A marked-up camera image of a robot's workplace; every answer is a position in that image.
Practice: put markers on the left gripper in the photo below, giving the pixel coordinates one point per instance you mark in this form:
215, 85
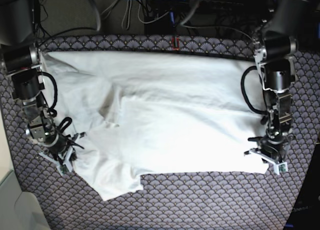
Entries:
270, 150

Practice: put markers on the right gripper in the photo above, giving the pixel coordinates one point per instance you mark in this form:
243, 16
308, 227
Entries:
60, 146

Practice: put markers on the white T-shirt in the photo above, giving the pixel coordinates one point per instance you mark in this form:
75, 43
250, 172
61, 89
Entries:
153, 113

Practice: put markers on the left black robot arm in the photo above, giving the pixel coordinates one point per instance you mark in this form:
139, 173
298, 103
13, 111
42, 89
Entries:
275, 42

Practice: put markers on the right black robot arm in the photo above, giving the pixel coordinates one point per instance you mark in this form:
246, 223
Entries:
36, 89

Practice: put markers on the patterned purple table cloth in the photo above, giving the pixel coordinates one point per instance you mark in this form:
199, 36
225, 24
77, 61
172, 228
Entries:
184, 201

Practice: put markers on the red table clamp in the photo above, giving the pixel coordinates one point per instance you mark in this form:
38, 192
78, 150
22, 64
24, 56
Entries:
175, 44

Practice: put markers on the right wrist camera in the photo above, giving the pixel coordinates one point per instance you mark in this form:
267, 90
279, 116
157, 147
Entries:
66, 166

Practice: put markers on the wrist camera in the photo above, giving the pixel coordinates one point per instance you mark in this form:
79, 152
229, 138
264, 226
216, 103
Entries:
66, 166
280, 168

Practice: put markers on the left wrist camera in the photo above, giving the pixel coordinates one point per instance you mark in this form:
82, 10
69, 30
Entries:
280, 168

